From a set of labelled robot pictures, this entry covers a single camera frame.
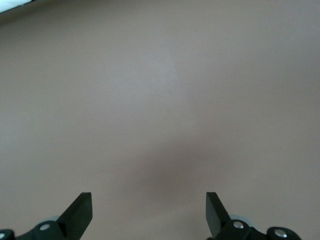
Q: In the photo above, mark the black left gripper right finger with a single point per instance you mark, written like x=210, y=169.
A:
x=216, y=217

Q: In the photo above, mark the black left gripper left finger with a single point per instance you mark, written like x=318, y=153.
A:
x=75, y=217

